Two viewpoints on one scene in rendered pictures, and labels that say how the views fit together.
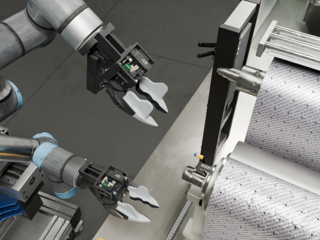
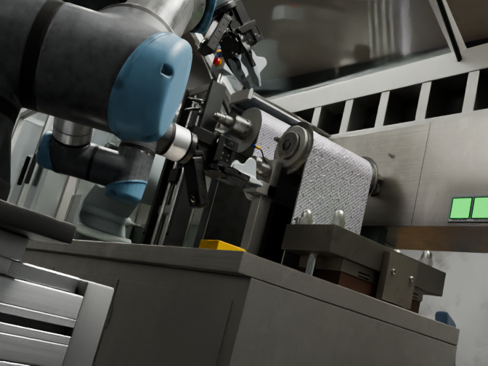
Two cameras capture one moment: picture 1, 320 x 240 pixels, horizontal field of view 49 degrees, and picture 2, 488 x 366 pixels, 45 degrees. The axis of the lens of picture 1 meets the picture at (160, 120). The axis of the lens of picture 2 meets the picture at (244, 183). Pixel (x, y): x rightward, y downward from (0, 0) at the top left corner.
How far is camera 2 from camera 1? 1.69 m
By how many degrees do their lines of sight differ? 83
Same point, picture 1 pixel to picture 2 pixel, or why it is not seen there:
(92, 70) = (223, 27)
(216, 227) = (312, 173)
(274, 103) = (272, 125)
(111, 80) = (240, 35)
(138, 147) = not seen: outside the picture
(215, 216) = (314, 155)
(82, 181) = (195, 141)
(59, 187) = (147, 165)
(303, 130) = not seen: hidden behind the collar
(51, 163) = not seen: hidden behind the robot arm
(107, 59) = (236, 22)
